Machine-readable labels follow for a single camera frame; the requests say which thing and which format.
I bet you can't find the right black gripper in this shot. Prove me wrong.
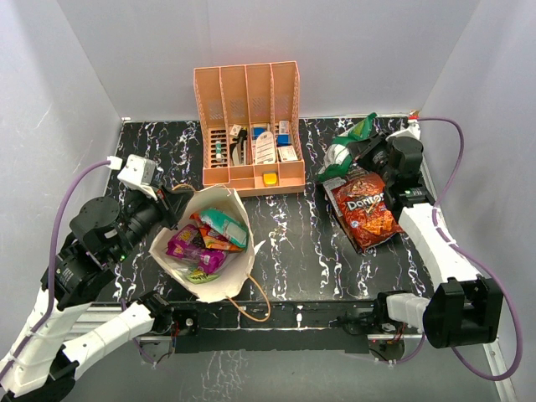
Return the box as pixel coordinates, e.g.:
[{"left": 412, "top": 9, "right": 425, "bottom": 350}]
[{"left": 348, "top": 130, "right": 396, "bottom": 185}]

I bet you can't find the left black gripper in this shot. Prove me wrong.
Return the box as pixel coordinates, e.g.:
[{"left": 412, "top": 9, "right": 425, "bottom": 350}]
[{"left": 111, "top": 178, "right": 196, "bottom": 262}]

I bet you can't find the green chips bag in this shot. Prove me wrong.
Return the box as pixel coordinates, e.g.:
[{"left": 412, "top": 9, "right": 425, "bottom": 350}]
[{"left": 317, "top": 112, "right": 377, "bottom": 183}]

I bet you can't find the brown kettle chips bag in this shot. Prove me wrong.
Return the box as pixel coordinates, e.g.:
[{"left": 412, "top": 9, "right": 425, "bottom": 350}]
[{"left": 322, "top": 166, "right": 368, "bottom": 253}]

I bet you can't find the red doritos bag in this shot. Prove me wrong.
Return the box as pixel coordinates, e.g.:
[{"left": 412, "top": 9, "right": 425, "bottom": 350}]
[{"left": 336, "top": 173, "right": 404, "bottom": 250}]

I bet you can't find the brown paper bag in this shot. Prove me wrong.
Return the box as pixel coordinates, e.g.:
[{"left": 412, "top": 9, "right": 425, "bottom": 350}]
[{"left": 149, "top": 185, "right": 271, "bottom": 322}]

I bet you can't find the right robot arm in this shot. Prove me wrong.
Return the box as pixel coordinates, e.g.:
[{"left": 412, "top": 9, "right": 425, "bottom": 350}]
[{"left": 349, "top": 133, "right": 503, "bottom": 348}]

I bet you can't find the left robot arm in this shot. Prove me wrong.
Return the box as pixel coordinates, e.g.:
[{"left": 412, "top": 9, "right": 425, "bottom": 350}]
[{"left": 1, "top": 186, "right": 194, "bottom": 401}]

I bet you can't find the purple grape candy bag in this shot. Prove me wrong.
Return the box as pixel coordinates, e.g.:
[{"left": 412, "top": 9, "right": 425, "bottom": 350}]
[{"left": 166, "top": 224, "right": 228, "bottom": 274}]

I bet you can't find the orange fruit candy bag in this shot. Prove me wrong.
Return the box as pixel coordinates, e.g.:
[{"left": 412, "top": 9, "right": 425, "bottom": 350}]
[{"left": 190, "top": 213, "right": 243, "bottom": 252}]

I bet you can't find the teal white snack bag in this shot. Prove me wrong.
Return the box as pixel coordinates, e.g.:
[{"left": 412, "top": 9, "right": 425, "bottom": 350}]
[{"left": 198, "top": 209, "right": 248, "bottom": 248}]

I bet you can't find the small white card box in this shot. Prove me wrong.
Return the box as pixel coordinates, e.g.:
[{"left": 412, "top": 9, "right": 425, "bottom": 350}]
[{"left": 277, "top": 145, "right": 298, "bottom": 162}]

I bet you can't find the green white glue stick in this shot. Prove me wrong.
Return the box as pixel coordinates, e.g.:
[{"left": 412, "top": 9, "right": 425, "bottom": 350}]
[{"left": 215, "top": 141, "right": 223, "bottom": 162}]

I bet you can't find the blue box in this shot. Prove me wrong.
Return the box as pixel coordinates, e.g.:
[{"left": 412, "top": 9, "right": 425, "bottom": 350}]
[{"left": 276, "top": 133, "right": 291, "bottom": 147}]

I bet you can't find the light green snack packet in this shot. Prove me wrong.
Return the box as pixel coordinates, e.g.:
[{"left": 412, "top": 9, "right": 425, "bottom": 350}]
[{"left": 179, "top": 268, "right": 219, "bottom": 285}]

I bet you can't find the black white stapler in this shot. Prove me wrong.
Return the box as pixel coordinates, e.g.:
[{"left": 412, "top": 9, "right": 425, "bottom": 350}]
[{"left": 229, "top": 124, "right": 248, "bottom": 166}]

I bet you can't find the white label booklet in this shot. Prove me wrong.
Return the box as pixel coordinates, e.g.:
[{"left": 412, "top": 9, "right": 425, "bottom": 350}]
[{"left": 254, "top": 131, "right": 276, "bottom": 164}]

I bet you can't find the pink plastic desk organizer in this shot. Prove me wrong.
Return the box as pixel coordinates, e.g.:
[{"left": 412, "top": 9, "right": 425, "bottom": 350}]
[{"left": 193, "top": 61, "right": 306, "bottom": 197}]

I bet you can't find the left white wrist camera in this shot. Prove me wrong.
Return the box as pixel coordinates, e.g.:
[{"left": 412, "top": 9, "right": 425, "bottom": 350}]
[{"left": 106, "top": 154, "right": 157, "bottom": 200}]

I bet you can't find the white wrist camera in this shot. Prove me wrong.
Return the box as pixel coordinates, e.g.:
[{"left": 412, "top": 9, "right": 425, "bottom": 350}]
[
  {"left": 388, "top": 116, "right": 420, "bottom": 141},
  {"left": 106, "top": 154, "right": 157, "bottom": 200}
]

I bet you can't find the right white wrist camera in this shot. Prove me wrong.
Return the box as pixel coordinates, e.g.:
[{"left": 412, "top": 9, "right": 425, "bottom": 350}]
[{"left": 388, "top": 116, "right": 420, "bottom": 141}]

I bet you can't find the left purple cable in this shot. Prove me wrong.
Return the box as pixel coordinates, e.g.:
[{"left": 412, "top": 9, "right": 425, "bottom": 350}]
[{"left": 0, "top": 160, "right": 114, "bottom": 378}]

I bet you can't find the purple cable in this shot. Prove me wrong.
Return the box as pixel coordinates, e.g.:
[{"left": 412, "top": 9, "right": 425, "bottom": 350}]
[
  {"left": 412, "top": 116, "right": 524, "bottom": 382},
  {"left": 0, "top": 160, "right": 114, "bottom": 378}
]

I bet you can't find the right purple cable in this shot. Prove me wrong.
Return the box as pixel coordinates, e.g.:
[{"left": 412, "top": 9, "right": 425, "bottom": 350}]
[{"left": 412, "top": 116, "right": 524, "bottom": 382}]

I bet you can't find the black front mounting rail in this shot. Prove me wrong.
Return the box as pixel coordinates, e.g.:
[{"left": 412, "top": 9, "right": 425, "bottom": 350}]
[{"left": 168, "top": 299, "right": 403, "bottom": 355}]

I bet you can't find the aluminium frame rail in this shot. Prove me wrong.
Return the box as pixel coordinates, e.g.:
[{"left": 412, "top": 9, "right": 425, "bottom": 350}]
[{"left": 408, "top": 109, "right": 520, "bottom": 402}]

